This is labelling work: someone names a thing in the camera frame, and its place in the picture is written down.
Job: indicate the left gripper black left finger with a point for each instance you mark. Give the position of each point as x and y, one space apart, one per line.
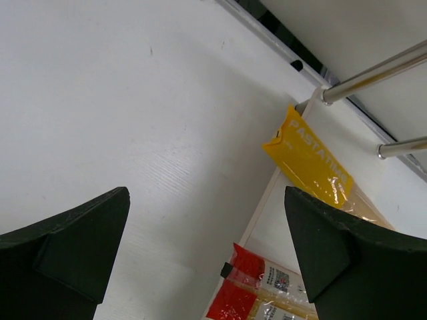
59 268

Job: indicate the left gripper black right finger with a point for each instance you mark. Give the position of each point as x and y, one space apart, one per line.
352 268

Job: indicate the red pasta bag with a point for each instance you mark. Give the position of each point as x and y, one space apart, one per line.
256 288

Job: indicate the yellow pasta bag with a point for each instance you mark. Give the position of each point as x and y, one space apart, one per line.
310 166

